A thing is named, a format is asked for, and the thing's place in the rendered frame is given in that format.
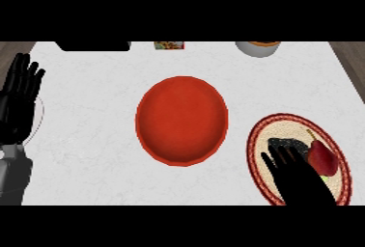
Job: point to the small green item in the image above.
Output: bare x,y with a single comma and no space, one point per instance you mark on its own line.
324,178

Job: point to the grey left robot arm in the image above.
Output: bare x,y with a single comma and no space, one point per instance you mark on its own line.
12,175

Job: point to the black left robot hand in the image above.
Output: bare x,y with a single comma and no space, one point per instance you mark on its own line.
18,96

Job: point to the colourful printed box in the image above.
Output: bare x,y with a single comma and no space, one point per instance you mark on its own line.
169,45

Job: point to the grey pot with orange contents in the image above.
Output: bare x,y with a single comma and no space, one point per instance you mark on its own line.
257,49

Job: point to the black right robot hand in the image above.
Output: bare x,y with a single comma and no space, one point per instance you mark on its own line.
299,180

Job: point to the white plate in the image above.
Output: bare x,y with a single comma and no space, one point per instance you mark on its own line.
37,119

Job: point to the black appliance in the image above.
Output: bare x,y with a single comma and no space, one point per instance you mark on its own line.
93,46

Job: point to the dark grey sponge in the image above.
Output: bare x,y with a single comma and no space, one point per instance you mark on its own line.
290,143

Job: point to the red-rimmed woven placemat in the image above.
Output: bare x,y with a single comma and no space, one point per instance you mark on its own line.
266,131

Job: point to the red bowl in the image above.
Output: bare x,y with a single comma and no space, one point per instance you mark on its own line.
182,121

